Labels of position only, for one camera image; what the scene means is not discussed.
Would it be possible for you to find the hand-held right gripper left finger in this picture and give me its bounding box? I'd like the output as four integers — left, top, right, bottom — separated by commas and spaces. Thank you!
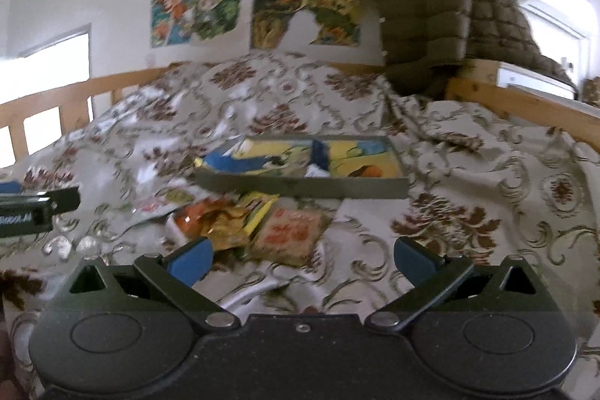
58, 236, 242, 333

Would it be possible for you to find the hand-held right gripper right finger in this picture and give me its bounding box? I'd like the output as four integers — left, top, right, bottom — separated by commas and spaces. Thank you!
364, 236, 547, 333

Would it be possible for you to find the orange gold snack packet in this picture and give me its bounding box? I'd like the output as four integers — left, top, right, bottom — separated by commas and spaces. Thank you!
171, 198, 255, 252

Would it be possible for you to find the yellow snack packet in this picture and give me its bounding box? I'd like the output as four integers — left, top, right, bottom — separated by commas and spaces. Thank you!
241, 192, 279, 242

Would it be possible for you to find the pink rice cracker packet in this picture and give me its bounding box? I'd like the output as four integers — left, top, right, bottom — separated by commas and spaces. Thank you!
252, 208, 332, 268

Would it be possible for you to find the grey tray with cartoon print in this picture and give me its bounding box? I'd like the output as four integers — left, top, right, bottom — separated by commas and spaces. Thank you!
194, 136, 410, 199

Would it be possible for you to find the blue white snack packet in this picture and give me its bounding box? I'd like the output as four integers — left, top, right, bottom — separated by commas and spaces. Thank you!
304, 138, 332, 179

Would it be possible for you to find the floral printed blanket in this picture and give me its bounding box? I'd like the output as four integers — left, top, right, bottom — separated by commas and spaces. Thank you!
0, 51, 600, 400

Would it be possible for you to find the window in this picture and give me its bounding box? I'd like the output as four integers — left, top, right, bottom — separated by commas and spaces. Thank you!
0, 24, 93, 148

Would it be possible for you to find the white cabinet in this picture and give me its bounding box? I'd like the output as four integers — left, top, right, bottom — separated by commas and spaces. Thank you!
496, 61, 579, 101

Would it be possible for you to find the colourful printed box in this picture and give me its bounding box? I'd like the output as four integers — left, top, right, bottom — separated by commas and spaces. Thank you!
581, 76, 600, 108

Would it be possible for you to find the olive puffer jacket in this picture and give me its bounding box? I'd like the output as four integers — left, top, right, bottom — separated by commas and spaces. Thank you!
377, 0, 576, 99

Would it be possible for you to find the white air conditioner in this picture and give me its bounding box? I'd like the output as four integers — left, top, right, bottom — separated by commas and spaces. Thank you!
510, 0, 597, 41

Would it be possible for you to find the wooden bed frame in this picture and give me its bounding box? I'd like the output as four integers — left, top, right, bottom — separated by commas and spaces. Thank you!
0, 57, 600, 162

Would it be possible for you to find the two-figure cartoon wall poster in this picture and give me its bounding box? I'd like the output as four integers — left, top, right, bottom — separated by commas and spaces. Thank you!
150, 0, 241, 49

